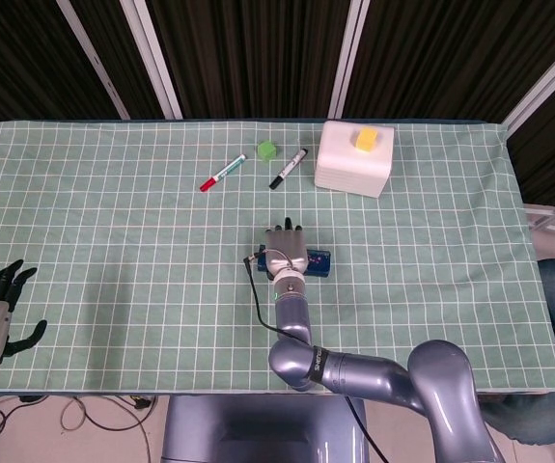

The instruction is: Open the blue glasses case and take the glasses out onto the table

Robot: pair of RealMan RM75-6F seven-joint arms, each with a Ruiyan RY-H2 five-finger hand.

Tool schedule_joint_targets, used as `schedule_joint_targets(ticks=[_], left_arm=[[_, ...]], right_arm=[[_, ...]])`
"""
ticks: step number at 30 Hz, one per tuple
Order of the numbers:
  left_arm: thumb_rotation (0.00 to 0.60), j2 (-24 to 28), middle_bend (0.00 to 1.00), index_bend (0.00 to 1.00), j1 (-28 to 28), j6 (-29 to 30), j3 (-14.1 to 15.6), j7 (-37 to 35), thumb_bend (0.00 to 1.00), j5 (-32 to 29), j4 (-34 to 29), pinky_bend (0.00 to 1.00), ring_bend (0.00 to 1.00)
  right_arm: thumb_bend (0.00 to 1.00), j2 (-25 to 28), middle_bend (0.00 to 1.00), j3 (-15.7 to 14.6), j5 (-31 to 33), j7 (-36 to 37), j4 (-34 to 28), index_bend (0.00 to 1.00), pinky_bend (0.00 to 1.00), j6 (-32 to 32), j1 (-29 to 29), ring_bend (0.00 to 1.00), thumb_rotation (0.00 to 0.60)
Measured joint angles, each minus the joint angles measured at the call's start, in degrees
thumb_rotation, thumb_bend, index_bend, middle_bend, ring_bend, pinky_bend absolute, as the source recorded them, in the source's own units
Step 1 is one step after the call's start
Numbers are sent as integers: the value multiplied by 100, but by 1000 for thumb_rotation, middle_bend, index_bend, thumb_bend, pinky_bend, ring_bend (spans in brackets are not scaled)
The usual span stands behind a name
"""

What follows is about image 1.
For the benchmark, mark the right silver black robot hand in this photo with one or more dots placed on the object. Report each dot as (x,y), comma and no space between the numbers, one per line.
(285,248)

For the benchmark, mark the blue whiteboard eraser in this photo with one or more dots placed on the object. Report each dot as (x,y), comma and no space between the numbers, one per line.
(320,263)

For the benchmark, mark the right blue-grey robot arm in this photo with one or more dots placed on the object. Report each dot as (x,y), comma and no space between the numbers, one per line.
(364,376)

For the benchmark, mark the black cap whiteboard marker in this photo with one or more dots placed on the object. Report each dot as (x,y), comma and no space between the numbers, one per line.
(288,168)

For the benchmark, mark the red cap whiteboard marker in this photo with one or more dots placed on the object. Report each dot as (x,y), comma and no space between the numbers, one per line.
(223,172)

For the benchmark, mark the green cube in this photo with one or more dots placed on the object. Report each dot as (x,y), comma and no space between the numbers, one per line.
(266,150)

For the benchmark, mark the white ribbed plastic box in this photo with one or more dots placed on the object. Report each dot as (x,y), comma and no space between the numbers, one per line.
(349,169)

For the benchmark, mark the yellow block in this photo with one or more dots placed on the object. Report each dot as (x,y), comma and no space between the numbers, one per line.
(366,140)

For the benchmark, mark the green checked tablecloth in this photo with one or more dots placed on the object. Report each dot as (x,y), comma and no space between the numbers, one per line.
(113,241)

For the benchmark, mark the blue-grey robot torso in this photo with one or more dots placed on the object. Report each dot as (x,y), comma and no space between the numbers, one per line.
(258,429)

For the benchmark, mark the black pleated curtain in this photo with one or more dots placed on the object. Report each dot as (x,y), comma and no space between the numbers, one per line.
(258,58)

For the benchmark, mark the white frame post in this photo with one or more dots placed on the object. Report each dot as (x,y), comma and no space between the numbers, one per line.
(542,89)
(349,58)
(154,60)
(93,60)

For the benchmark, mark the aluminium frame rail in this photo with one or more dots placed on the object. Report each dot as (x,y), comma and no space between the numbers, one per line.
(554,219)

